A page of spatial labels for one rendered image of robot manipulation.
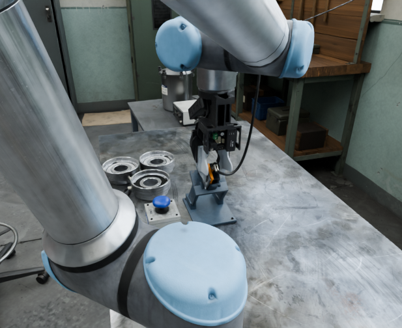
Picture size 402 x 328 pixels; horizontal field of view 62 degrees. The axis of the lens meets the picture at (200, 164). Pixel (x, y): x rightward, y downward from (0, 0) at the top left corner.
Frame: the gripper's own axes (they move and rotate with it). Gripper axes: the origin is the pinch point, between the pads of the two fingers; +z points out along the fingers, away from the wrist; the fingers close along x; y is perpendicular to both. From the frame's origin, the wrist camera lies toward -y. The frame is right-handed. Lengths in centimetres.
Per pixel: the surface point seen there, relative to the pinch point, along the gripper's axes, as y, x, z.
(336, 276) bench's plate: 25.5, 16.9, 11.8
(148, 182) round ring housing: -17.3, -12.2, 10.1
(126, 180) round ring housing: -20.5, -18.0, 10.3
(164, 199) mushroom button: 0.8, -11.2, 4.4
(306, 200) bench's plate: 1.0, 26.0, 11.8
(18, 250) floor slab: -103, -77, 92
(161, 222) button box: 3.8, -12.7, 8.2
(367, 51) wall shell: -124, 150, -1
